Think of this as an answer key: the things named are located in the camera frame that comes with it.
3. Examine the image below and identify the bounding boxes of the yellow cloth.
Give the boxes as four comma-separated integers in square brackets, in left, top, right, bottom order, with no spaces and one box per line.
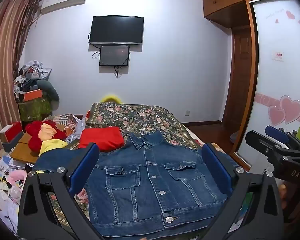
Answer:
[39,139,68,157]

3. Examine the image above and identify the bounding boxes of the blue denim jacket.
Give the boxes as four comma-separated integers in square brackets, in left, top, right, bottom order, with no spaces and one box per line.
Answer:
[31,130,240,238]

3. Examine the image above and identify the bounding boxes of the orange box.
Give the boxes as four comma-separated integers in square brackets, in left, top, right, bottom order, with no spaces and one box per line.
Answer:
[24,89,43,102]

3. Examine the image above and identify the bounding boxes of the pile of papers and books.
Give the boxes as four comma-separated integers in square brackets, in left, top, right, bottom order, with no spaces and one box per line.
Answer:
[0,152,28,233]

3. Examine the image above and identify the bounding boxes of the pale lilac cloth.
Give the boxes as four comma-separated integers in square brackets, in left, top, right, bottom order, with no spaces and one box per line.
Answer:
[65,115,89,144]

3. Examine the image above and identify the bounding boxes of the person's right hand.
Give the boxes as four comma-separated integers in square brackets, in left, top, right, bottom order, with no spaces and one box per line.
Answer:
[277,182,290,209]

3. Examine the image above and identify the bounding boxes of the red box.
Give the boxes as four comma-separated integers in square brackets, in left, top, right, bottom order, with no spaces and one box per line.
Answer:
[0,121,23,143]

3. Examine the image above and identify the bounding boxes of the brown wooden door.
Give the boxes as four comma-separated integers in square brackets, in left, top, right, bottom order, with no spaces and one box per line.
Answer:
[224,26,252,145]

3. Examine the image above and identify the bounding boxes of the folded red garment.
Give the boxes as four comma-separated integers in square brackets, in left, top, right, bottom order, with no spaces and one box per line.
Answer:
[78,127,125,152]

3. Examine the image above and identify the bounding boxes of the yellow round object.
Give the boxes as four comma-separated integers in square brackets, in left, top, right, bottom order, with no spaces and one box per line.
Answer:
[101,94,121,103]

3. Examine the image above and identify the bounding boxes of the red plush toy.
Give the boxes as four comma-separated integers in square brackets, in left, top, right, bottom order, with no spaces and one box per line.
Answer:
[25,120,67,153]

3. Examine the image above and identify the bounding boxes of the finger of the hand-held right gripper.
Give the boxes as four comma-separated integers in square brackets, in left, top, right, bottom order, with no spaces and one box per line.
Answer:
[245,130,288,165]
[265,126,298,145]

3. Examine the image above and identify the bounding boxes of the leaf print bedding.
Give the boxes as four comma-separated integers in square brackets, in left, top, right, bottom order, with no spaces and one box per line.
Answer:
[43,114,78,132]

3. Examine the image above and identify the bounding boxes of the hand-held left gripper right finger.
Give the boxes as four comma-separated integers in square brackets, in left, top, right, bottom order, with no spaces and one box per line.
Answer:
[201,142,284,240]

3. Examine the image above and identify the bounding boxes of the pink heart stickers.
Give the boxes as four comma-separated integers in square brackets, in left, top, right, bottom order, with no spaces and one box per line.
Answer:
[267,95,300,126]

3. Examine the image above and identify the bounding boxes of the pink soft toy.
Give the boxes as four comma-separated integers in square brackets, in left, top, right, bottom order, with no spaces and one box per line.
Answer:
[7,169,28,188]

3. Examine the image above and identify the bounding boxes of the dark grey pillow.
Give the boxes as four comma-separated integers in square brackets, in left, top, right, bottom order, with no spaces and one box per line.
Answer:
[37,79,60,103]

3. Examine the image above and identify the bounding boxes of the large black wall television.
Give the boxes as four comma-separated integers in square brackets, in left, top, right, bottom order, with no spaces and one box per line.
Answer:
[89,15,145,46]

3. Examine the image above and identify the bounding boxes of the tan wooden board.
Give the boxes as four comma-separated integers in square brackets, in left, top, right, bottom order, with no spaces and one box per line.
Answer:
[9,130,42,165]

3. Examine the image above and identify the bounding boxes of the brown striped curtain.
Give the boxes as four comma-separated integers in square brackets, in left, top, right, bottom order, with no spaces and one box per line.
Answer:
[0,0,42,128]

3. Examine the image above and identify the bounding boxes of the wooden wardrobe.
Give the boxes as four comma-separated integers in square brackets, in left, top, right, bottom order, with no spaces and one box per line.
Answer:
[202,0,300,168]

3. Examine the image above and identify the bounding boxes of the small black wall monitor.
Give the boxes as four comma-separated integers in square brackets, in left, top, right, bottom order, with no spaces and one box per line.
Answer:
[99,45,130,67]

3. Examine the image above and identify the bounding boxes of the pile of mixed clothes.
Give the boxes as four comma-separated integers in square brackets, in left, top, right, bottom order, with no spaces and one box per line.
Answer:
[14,60,52,102]

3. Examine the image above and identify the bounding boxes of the dark floral bed blanket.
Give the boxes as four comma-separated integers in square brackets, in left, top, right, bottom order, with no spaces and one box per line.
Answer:
[47,102,238,230]

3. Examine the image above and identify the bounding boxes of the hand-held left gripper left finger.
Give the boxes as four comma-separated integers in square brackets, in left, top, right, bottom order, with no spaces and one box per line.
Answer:
[18,142,108,240]

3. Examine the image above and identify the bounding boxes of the white air conditioner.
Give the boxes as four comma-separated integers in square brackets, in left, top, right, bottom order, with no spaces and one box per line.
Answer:
[41,0,89,15]

